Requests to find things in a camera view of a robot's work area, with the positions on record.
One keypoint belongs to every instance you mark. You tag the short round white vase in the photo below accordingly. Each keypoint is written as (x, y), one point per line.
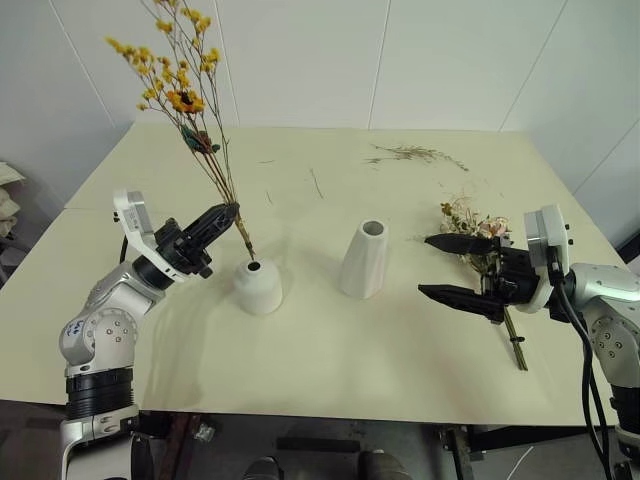
(257, 290)

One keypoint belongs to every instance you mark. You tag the beige crumpled cloth pile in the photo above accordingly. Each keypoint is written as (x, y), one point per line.
(9, 200)

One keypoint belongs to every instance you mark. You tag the tall tapered white vase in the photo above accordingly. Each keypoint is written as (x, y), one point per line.
(365, 265)

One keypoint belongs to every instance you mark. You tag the small clear plastic piece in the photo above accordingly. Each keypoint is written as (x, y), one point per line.
(207, 433)

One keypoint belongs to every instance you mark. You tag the yellow dried flower bouquet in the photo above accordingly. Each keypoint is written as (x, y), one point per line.
(187, 100)

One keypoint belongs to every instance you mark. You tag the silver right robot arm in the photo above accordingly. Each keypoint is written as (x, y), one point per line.
(607, 310)

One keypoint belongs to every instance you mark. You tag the black metal table frame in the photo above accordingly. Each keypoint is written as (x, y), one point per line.
(500, 440)

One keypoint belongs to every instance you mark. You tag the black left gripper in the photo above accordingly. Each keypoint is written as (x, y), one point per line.
(186, 252)

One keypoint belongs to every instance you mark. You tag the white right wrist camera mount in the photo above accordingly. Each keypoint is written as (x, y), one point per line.
(542, 235)

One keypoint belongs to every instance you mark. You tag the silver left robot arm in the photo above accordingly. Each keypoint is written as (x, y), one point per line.
(107, 320)

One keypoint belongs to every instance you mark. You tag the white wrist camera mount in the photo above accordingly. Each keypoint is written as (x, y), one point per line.
(542, 235)
(134, 216)

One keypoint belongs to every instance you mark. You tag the loose thin brown twig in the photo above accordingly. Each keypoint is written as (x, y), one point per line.
(316, 182)

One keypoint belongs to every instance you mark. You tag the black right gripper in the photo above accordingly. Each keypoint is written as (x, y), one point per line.
(515, 280)

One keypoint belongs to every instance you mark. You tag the loose dried grass sprig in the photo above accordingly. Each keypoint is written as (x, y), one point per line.
(417, 154)

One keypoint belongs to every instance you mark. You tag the pink and white flower bouquet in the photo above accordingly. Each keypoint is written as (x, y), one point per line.
(492, 227)

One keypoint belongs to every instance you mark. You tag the dark rounded shape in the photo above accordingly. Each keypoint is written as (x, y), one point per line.
(261, 469)

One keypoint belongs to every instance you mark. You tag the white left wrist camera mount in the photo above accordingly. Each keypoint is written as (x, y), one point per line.
(134, 216)

